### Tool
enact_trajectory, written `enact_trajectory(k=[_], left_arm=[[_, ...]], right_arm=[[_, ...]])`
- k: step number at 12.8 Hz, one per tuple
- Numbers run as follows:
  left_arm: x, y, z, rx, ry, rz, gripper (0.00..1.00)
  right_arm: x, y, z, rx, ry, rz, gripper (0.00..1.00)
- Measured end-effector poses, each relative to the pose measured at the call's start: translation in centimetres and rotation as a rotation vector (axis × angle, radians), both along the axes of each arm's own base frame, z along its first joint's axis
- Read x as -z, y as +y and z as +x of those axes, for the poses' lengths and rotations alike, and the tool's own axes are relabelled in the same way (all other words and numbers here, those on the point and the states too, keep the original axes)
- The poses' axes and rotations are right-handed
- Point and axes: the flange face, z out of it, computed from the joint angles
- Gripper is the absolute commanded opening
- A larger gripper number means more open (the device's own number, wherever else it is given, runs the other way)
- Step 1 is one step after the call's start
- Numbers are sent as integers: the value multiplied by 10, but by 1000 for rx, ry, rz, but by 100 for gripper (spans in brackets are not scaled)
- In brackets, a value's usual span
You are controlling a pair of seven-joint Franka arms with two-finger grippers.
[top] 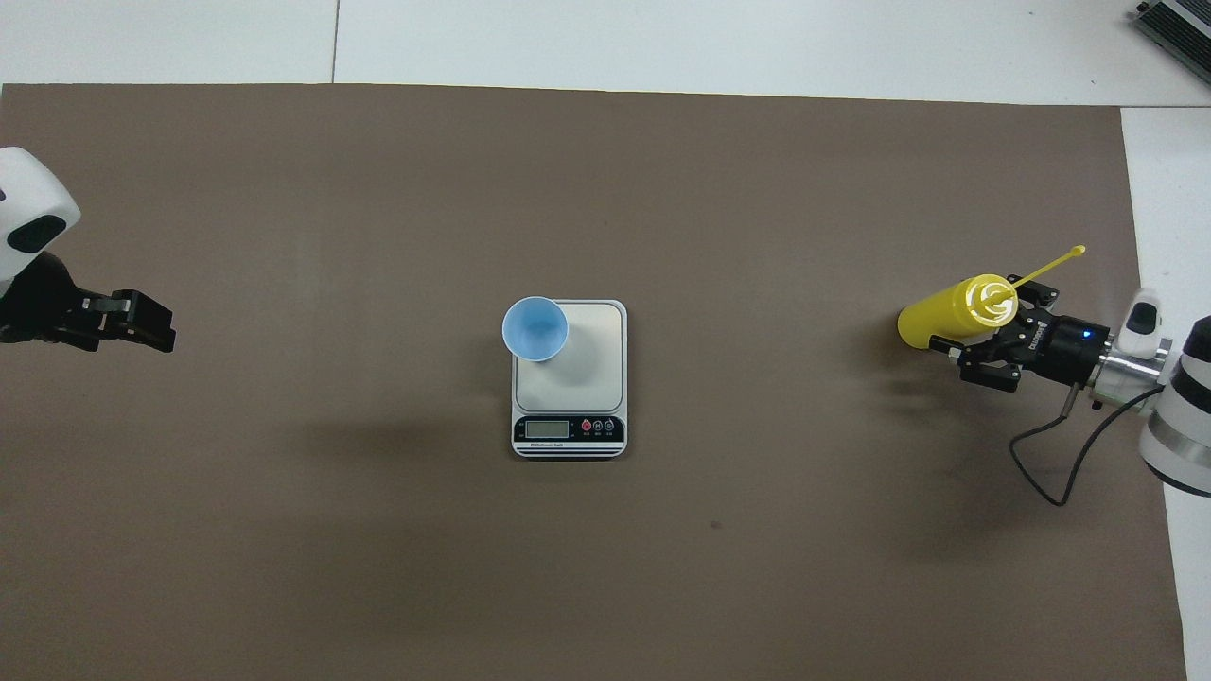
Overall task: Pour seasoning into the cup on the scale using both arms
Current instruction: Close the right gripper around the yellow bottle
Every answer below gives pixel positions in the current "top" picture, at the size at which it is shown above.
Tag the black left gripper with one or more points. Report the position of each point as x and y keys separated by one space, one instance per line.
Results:
x=38 y=307

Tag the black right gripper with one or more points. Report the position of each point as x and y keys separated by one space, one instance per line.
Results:
x=1064 y=345

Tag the yellow squeeze bottle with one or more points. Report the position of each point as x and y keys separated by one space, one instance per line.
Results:
x=941 y=317

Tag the light blue plastic cup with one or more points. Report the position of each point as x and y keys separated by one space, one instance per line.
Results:
x=535 y=326

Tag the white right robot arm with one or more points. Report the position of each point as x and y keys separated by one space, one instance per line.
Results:
x=1178 y=416

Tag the silver digital kitchen scale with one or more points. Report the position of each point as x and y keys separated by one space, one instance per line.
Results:
x=577 y=397

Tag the grey ribbed metal device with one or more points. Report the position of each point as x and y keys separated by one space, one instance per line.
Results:
x=1178 y=28

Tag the brown paper table mat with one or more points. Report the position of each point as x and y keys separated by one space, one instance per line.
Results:
x=605 y=567

